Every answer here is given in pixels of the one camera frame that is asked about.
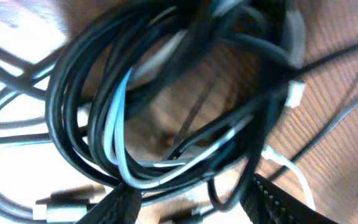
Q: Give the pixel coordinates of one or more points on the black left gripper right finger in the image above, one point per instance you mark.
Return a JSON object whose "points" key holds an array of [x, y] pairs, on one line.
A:
{"points": [[264, 203]]}

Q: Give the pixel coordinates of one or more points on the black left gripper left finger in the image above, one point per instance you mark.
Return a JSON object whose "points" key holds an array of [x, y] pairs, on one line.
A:
{"points": [[121, 206]]}

